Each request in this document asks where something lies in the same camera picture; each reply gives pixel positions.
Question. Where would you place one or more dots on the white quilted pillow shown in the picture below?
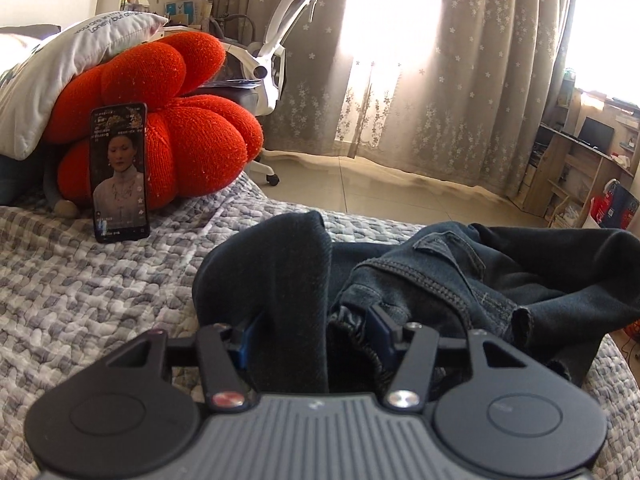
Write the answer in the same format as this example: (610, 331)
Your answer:
(65, 75)

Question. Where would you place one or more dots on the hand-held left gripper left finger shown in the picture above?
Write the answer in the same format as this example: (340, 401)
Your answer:
(248, 342)

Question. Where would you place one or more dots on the red and blue shopping bag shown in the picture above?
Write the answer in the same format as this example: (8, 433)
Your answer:
(617, 205)

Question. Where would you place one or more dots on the wooden desk shelf unit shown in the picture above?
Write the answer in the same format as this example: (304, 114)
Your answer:
(565, 160)

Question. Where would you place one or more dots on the grey sofa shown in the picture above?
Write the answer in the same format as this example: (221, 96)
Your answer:
(25, 32)

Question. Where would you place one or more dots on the black computer monitor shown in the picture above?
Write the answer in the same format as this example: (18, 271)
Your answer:
(595, 135)

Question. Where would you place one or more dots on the blue plush doll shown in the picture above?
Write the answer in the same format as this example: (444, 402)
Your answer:
(20, 180)

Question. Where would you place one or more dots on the black smartphone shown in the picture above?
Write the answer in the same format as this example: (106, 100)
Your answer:
(119, 175)

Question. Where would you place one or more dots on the grey checked quilt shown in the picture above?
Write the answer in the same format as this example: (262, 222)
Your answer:
(100, 285)

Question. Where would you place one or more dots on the blue printed leaflet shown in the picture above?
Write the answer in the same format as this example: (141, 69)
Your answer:
(235, 82)

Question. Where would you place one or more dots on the orange flower-shaped cushion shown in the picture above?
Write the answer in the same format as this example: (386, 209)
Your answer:
(200, 135)

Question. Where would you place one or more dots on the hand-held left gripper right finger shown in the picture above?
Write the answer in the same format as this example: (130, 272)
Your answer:
(382, 340)

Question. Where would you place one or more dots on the beige floral curtain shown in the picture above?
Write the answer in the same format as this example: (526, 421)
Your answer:
(450, 85)

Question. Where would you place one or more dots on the white office chair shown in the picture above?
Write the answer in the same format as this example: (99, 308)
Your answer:
(272, 55)

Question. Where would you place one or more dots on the dark blue jeans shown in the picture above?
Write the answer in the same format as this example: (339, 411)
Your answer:
(280, 270)

